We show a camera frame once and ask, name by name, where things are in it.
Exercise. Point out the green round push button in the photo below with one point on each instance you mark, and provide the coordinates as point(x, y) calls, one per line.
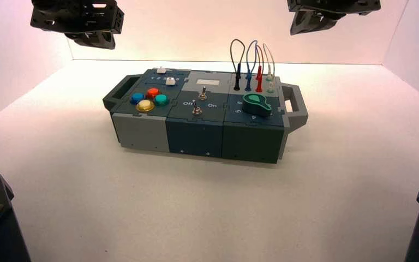
point(161, 99)

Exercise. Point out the red round push button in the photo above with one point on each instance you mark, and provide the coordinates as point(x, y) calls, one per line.
point(153, 93)

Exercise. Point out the green rotary dial knob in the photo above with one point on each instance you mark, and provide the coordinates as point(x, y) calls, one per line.
point(256, 104)

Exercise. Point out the yellow round push button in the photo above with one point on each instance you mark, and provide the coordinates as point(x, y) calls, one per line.
point(145, 105)

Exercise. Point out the white slider knob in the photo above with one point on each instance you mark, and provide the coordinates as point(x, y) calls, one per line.
point(161, 70)
point(170, 81)

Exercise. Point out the metal toggle switch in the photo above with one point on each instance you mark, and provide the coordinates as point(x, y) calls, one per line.
point(202, 94)
point(196, 108)

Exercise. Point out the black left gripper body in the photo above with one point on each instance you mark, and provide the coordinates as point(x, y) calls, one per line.
point(79, 16)

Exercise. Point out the grey and teal task box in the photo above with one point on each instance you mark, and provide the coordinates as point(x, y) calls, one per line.
point(195, 134)

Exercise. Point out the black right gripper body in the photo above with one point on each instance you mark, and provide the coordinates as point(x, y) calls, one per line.
point(334, 6)

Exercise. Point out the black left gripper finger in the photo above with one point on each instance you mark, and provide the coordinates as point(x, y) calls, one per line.
point(73, 35)
point(99, 41)

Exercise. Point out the blue round push button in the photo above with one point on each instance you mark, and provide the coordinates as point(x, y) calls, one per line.
point(137, 98)

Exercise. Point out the white rectangular display label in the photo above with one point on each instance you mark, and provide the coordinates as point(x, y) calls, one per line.
point(208, 82)

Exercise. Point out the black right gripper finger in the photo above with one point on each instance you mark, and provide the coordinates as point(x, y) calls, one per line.
point(305, 23)
point(334, 17)

